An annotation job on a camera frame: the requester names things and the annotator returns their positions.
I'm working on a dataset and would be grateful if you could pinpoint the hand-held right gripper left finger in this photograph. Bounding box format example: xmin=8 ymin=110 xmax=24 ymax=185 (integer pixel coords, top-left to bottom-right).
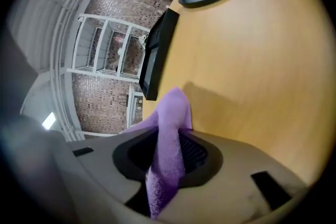
xmin=67 ymin=128 xmax=158 ymax=205

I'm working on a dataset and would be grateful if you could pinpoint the purple cloth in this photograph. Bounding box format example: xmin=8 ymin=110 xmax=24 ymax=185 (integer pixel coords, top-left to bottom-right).
xmin=119 ymin=86 xmax=194 ymax=220

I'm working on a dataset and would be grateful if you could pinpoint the white shelf unit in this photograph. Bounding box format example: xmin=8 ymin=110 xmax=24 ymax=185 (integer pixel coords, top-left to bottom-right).
xmin=66 ymin=14 xmax=151 ymax=84
xmin=125 ymin=83 xmax=145 ymax=130

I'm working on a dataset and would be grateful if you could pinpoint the black rectangular tray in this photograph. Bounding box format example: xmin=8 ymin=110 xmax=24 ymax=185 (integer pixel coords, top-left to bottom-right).
xmin=138 ymin=7 xmax=181 ymax=102

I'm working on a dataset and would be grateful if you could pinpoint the ceiling light panel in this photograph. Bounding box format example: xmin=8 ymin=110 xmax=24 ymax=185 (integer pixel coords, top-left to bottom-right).
xmin=41 ymin=112 xmax=57 ymax=130

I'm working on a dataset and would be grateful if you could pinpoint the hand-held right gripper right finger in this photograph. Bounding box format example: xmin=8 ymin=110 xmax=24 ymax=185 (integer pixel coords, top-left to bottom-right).
xmin=178 ymin=130 xmax=307 ymax=212

